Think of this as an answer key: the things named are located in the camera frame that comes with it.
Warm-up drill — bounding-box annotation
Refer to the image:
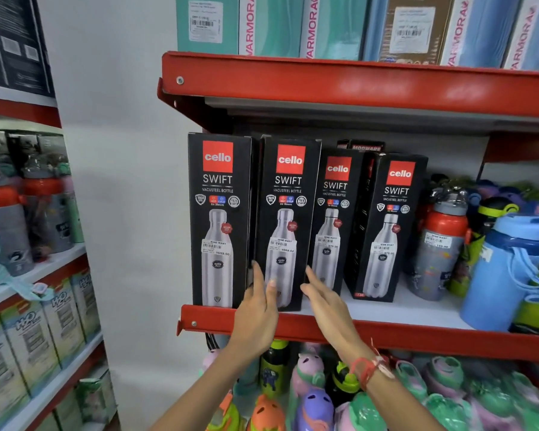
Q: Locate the person's right hand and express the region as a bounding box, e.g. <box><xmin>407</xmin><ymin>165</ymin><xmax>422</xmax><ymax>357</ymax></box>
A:
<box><xmin>300</xmin><ymin>265</ymin><xmax>373</xmax><ymax>367</ymax></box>

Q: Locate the person's left hand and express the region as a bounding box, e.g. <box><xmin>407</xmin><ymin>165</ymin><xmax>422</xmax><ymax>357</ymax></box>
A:
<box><xmin>228</xmin><ymin>260</ymin><xmax>280</xmax><ymax>358</ymax></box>

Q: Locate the black steel bottle box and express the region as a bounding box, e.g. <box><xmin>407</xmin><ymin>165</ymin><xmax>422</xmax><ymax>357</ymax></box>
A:
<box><xmin>306</xmin><ymin>148</ymin><xmax>365</xmax><ymax>296</ymax></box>
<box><xmin>188</xmin><ymin>132</ymin><xmax>258</xmax><ymax>309</ymax></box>
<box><xmin>343</xmin><ymin>152</ymin><xmax>429</xmax><ymax>304</ymax></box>
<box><xmin>253</xmin><ymin>134</ymin><xmax>323</xmax><ymax>313</ymax></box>

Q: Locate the person's left forearm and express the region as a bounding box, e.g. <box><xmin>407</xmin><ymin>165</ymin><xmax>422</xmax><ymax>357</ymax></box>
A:
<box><xmin>150</xmin><ymin>346</ymin><xmax>262</xmax><ymax>431</ymax></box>

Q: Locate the person's right forearm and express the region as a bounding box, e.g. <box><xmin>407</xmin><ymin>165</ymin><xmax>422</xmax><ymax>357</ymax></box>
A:
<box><xmin>351</xmin><ymin>354</ymin><xmax>437</xmax><ymax>431</ymax></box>

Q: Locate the black green sports bottle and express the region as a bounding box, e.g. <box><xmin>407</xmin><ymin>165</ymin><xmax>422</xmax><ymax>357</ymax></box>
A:
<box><xmin>259</xmin><ymin>339</ymin><xmax>291</xmax><ymax>400</ymax></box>
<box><xmin>329</xmin><ymin>361</ymin><xmax>361</xmax><ymax>407</ymax></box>

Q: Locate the red thread wristband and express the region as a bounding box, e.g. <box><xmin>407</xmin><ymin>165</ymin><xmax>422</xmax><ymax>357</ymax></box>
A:
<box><xmin>349</xmin><ymin>339</ymin><xmax>396</xmax><ymax>392</ymax></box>

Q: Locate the red metal shelf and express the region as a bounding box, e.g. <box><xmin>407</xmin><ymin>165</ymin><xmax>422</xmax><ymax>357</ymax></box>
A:
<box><xmin>157</xmin><ymin>51</ymin><xmax>539</xmax><ymax>133</ymax></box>
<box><xmin>176</xmin><ymin>283</ymin><xmax>539</xmax><ymax>363</ymax></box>

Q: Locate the grey bottle orange cap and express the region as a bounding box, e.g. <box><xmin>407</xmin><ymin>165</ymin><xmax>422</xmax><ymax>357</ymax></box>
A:
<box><xmin>0</xmin><ymin>154</ymin><xmax>35</xmax><ymax>277</ymax></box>
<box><xmin>408</xmin><ymin>188</ymin><xmax>471</xmax><ymax>302</ymax></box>
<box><xmin>22</xmin><ymin>153</ymin><xmax>75</xmax><ymax>262</ymax></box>

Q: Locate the black box red print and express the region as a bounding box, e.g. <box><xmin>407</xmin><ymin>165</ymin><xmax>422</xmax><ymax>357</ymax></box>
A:
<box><xmin>336</xmin><ymin>139</ymin><xmax>386</xmax><ymax>154</ymax></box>

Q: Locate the row of pastel kids bottles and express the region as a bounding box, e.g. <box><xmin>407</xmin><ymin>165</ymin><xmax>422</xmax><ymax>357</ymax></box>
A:
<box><xmin>200</xmin><ymin>339</ymin><xmax>539</xmax><ymax>431</ymax></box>

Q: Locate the white green bottle box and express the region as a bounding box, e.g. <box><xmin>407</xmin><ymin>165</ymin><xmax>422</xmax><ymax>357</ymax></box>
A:
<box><xmin>69</xmin><ymin>266</ymin><xmax>102</xmax><ymax>344</ymax></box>
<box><xmin>0</xmin><ymin>301</ymin><xmax>63</xmax><ymax>398</ymax></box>
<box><xmin>41</xmin><ymin>280</ymin><xmax>87</xmax><ymax>369</ymax></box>
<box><xmin>0</xmin><ymin>325</ymin><xmax>31</xmax><ymax>430</ymax></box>

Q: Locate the green black kids bottle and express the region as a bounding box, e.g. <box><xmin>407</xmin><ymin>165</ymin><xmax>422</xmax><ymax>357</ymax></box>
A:
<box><xmin>446</xmin><ymin>197</ymin><xmax>520</xmax><ymax>298</ymax></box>

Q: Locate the pale green carton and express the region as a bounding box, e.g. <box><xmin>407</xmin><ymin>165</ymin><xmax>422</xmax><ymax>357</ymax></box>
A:
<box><xmin>75</xmin><ymin>367</ymin><xmax>118</xmax><ymax>425</ymax></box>
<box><xmin>36</xmin><ymin>394</ymin><xmax>84</xmax><ymax>431</ymax></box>

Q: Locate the pale green bottle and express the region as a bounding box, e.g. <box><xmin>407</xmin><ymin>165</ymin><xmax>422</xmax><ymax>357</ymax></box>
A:
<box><xmin>56</xmin><ymin>162</ymin><xmax>85</xmax><ymax>244</ymax></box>

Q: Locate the row of colourful bottle lids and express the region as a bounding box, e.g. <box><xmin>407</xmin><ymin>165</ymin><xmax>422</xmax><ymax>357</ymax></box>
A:
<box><xmin>427</xmin><ymin>174</ymin><xmax>539</xmax><ymax>220</ymax></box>

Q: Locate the lime green bottle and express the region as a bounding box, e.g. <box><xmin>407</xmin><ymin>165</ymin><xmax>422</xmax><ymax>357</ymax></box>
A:
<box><xmin>511</xmin><ymin>247</ymin><xmax>539</xmax><ymax>336</ymax></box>

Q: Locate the white red shelf rack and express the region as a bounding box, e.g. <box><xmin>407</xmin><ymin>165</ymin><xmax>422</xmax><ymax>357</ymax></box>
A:
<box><xmin>0</xmin><ymin>83</ymin><xmax>122</xmax><ymax>431</ymax></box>

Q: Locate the teal box pink stripe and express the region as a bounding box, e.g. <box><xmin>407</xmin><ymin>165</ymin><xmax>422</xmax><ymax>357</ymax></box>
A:
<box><xmin>238</xmin><ymin>0</ymin><xmax>306</xmax><ymax>58</ymax></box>
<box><xmin>299</xmin><ymin>0</ymin><xmax>370</xmax><ymax>61</ymax></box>

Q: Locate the teal box white label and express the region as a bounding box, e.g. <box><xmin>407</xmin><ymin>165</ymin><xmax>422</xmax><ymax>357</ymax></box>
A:
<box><xmin>175</xmin><ymin>0</ymin><xmax>240</xmax><ymax>56</ymax></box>

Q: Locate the brown box white label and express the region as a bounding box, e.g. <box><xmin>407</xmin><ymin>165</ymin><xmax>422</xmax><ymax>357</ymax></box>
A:
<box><xmin>361</xmin><ymin>0</ymin><xmax>455</xmax><ymax>66</ymax></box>

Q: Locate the blue box pink stripe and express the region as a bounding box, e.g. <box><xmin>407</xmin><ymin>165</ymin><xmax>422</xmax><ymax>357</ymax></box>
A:
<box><xmin>439</xmin><ymin>0</ymin><xmax>525</xmax><ymax>69</ymax></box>
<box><xmin>502</xmin><ymin>0</ymin><xmax>539</xmax><ymax>72</ymax></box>

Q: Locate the blue bottle with strap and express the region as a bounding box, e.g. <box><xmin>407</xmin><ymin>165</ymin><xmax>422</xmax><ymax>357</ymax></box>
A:
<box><xmin>459</xmin><ymin>214</ymin><xmax>539</xmax><ymax>333</ymax></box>

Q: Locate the teal carry strap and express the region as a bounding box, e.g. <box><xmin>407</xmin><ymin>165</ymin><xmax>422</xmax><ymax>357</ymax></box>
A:
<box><xmin>0</xmin><ymin>220</ymin><xmax>55</xmax><ymax>302</ymax></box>

